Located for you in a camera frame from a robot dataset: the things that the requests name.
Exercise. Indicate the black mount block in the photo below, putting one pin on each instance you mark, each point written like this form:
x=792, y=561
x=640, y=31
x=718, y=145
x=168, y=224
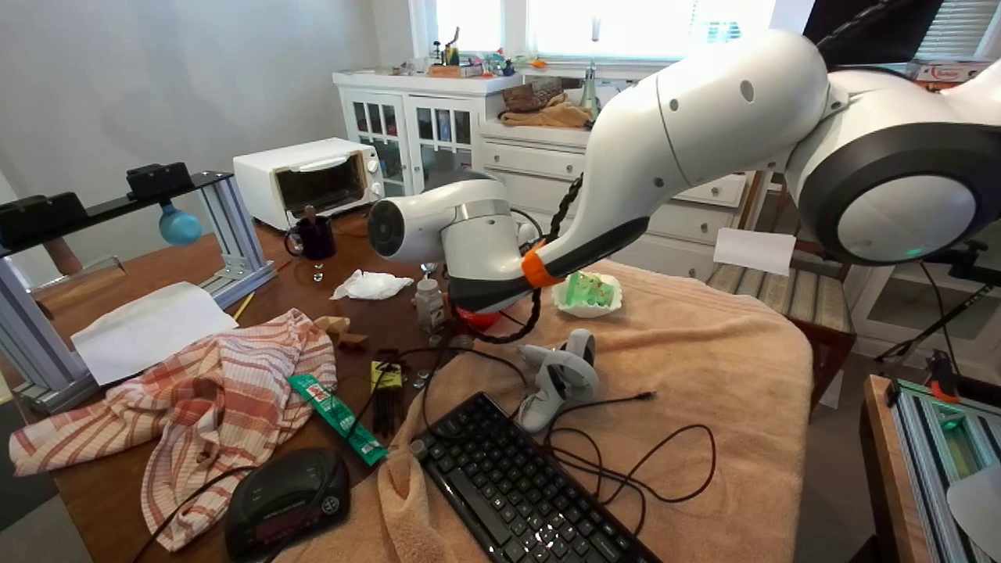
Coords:
x=34, y=221

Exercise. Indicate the white paper sheet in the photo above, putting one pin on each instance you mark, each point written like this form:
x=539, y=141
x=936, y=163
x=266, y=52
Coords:
x=144, y=328

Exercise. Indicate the wood and aluminium rig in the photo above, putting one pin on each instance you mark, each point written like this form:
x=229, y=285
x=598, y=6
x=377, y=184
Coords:
x=938, y=469

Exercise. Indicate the white glass door cabinet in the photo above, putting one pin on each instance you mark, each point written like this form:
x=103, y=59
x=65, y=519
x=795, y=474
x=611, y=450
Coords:
x=416, y=126

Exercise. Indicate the wicker basket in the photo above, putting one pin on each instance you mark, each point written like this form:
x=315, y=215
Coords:
x=535, y=104

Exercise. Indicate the brown wooden chair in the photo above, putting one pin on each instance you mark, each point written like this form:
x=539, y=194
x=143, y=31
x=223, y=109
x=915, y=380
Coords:
x=792, y=300

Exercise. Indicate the red striped cloth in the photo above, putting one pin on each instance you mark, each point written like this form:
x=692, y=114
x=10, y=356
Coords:
x=206, y=406

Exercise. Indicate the blue rubber ball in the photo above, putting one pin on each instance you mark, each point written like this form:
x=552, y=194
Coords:
x=178, y=227

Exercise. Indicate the white paper tag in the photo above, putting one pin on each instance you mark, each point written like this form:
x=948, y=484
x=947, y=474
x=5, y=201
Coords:
x=753, y=250

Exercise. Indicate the crumpled white tissue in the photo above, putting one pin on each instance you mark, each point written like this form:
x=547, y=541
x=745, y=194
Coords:
x=370, y=285

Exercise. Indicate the black device yellow label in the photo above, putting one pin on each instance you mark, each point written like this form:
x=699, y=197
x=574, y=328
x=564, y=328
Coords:
x=388, y=393

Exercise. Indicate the green candy pile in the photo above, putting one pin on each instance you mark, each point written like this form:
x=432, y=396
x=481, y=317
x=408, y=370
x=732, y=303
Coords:
x=585, y=287

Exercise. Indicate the black monitor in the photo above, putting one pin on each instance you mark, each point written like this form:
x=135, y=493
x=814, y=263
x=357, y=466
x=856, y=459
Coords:
x=863, y=27

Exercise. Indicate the black mounted camera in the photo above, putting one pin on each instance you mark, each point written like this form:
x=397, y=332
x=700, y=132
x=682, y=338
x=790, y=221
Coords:
x=157, y=179

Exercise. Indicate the tan terry towel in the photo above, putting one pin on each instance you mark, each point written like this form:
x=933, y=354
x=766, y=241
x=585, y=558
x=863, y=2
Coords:
x=676, y=396

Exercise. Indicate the dark blue mug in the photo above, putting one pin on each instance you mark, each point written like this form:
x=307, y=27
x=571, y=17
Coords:
x=315, y=238

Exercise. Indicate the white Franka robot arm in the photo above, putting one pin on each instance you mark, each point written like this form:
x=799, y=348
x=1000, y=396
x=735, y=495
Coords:
x=708, y=136

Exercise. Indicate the white scalloped shell dish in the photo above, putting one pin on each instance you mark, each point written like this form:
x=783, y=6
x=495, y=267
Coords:
x=589, y=313

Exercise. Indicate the orange red bowl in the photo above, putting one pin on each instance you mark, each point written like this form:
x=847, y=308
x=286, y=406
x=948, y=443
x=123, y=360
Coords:
x=481, y=319

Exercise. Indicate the aluminium extrusion frame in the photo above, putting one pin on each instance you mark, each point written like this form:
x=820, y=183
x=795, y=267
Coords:
x=236, y=230

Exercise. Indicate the black computer keyboard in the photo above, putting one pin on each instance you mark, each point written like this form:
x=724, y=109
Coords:
x=512, y=488

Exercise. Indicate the small wooden block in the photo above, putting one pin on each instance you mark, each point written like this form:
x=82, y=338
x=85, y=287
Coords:
x=331, y=323

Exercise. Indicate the glass pepper shaker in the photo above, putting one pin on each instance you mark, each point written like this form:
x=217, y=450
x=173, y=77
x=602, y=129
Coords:
x=429, y=300

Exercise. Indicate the white drawer dresser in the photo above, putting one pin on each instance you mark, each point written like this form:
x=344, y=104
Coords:
x=542, y=165

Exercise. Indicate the yellow pencil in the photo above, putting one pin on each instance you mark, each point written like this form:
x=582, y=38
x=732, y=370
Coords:
x=241, y=308

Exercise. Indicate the white toaster oven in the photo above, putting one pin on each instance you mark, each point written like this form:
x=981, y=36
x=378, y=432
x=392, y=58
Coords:
x=301, y=173

